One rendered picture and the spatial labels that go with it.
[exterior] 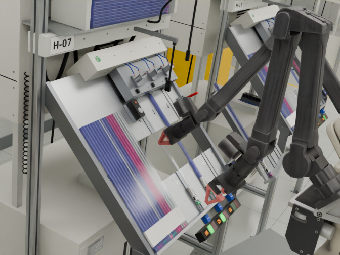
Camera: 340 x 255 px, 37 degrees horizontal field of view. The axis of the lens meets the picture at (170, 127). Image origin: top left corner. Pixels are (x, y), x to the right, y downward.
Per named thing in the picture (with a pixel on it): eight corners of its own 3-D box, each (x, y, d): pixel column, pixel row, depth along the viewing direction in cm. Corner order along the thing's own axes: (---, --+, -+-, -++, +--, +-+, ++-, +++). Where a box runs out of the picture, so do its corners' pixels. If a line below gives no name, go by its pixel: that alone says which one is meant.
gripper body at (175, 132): (162, 130, 197) (175, 122, 192) (175, 123, 205) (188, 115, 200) (170, 145, 196) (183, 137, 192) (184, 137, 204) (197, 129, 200)
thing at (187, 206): (228, 185, 230) (234, 182, 228) (147, 257, 177) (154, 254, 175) (206, 149, 231) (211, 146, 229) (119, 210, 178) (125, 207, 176)
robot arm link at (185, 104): (209, 116, 187) (216, 115, 195) (195, 88, 188) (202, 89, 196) (182, 131, 191) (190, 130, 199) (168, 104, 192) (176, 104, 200)
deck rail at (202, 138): (227, 188, 233) (238, 183, 229) (226, 189, 231) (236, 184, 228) (146, 56, 236) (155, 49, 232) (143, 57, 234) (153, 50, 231)
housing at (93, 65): (147, 66, 235) (167, 49, 226) (76, 89, 195) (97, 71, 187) (138, 51, 235) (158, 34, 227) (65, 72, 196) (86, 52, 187)
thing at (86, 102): (182, 118, 233) (189, 113, 230) (88, 168, 180) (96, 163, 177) (144, 57, 234) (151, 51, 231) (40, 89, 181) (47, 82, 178)
